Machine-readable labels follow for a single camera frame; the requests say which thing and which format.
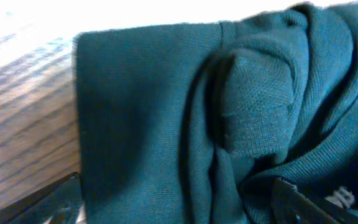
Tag black t-shirt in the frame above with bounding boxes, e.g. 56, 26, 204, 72
75, 3, 358, 223

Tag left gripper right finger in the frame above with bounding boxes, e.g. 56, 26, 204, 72
270, 179, 358, 224

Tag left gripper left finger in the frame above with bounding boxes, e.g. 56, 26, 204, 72
0, 172, 83, 224

